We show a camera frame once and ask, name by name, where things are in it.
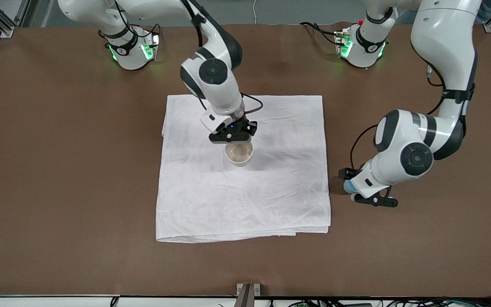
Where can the blue cup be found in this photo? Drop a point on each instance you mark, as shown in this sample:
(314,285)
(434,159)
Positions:
(348,188)

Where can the white cloth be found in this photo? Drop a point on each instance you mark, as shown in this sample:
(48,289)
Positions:
(228,200)

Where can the beige paper cup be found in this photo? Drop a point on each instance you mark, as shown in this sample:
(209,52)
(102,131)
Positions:
(239,160)

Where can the silver base connector box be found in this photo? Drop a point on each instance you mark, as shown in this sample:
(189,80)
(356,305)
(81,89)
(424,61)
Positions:
(155,44)
(342,42)

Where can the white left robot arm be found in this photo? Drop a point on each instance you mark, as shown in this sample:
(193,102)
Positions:
(441,34)

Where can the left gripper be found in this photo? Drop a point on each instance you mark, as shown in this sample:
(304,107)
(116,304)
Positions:
(347,173)

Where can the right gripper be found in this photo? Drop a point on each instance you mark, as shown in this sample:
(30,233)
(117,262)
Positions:
(245,127)

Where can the metal table edge bracket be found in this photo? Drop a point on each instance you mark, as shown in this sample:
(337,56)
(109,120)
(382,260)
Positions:
(248,294)

